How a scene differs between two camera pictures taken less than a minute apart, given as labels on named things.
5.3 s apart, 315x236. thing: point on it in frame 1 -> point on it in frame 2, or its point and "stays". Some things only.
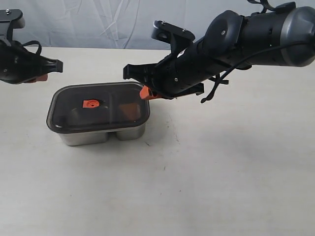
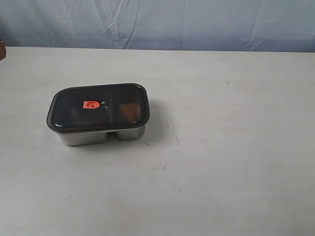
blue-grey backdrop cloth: (116, 23) stays
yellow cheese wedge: (132, 110) stays
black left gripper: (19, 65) -> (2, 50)
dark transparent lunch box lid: (90, 107) stays
